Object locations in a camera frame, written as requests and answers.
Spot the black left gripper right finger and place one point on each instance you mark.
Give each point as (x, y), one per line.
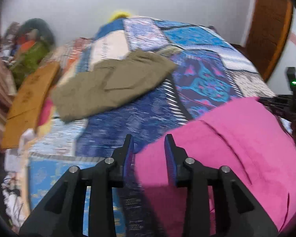
(237, 211)

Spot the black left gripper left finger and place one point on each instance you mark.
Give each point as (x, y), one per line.
(61, 210)

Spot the pink pants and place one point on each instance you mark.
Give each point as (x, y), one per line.
(241, 134)

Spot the white crumpled cloth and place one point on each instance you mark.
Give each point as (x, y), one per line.
(15, 183)

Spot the blue patchwork bedspread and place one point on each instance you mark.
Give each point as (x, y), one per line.
(194, 70)

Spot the brown wooden door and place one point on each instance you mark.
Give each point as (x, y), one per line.
(268, 34)

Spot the pink and yellow cloth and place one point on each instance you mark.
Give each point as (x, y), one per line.
(45, 118)

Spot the wooden headboard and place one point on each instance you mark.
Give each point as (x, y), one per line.
(26, 107)

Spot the olive green pants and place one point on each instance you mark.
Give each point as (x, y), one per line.
(112, 84)

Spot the orange striped patchwork blanket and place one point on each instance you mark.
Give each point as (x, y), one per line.
(73, 57)

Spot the green cloth bag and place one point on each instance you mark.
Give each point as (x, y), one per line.
(27, 60)

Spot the dark green pillow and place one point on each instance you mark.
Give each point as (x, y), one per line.
(42, 30)

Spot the yellow pillow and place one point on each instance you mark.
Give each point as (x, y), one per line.
(119, 15)

